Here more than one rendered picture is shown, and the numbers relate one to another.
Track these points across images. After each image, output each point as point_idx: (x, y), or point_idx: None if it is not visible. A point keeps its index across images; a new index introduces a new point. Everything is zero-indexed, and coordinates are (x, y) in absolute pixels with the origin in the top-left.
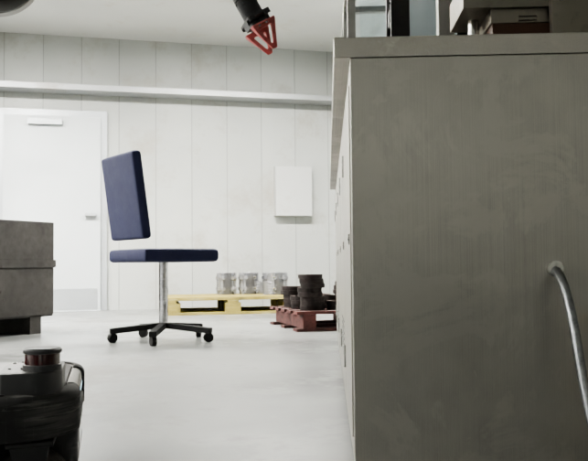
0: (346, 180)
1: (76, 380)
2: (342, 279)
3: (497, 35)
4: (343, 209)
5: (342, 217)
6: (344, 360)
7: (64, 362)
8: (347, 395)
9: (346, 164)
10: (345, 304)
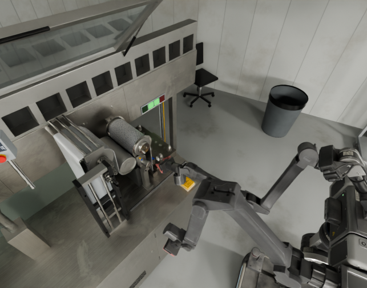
0: (180, 214)
1: (241, 272)
2: (125, 286)
3: (176, 153)
4: (148, 249)
5: (134, 265)
6: (160, 258)
7: (247, 264)
8: (166, 254)
9: (181, 210)
10: (158, 252)
